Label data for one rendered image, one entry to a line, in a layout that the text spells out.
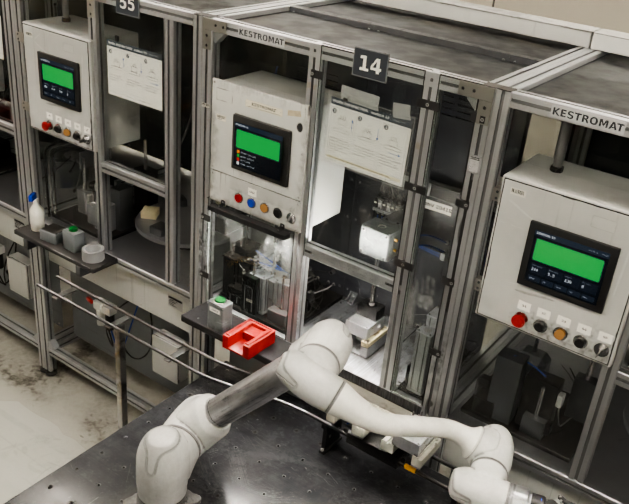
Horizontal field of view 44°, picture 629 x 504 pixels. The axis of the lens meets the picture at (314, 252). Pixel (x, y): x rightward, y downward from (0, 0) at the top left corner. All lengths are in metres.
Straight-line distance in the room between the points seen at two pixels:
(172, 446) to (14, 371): 2.11
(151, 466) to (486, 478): 0.98
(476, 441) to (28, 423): 2.44
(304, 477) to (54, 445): 1.55
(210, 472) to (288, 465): 0.27
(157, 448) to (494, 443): 0.98
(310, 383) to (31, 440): 2.12
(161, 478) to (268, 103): 1.24
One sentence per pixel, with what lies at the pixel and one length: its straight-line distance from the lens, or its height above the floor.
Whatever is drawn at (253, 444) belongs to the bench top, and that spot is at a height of 0.68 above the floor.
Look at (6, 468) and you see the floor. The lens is 3.89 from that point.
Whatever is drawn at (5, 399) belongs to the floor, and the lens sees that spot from 4.28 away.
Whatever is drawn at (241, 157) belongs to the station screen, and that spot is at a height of 1.59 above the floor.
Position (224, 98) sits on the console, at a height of 1.77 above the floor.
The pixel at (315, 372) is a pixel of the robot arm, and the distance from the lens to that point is 2.13.
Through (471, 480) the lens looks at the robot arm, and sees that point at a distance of 2.21.
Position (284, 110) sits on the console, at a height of 1.79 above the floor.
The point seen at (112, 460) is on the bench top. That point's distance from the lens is 2.83.
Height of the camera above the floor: 2.57
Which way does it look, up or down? 27 degrees down
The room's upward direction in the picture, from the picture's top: 5 degrees clockwise
